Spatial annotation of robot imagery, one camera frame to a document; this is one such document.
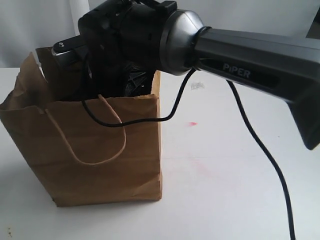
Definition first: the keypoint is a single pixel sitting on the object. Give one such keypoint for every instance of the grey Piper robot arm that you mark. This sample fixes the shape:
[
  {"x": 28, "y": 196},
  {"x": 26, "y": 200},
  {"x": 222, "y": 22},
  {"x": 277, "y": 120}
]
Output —
[{"x": 284, "y": 67}]

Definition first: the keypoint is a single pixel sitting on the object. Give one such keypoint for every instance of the brown paper bag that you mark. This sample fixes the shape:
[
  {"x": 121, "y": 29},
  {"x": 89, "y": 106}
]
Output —
[{"x": 78, "y": 161}]

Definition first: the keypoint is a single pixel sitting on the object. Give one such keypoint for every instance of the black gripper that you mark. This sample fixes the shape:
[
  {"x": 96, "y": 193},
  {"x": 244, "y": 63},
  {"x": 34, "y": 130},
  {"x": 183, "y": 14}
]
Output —
[{"x": 123, "y": 38}]

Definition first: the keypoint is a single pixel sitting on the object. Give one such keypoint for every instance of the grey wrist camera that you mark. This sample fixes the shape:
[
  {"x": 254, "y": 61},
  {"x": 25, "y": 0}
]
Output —
[{"x": 69, "y": 51}]

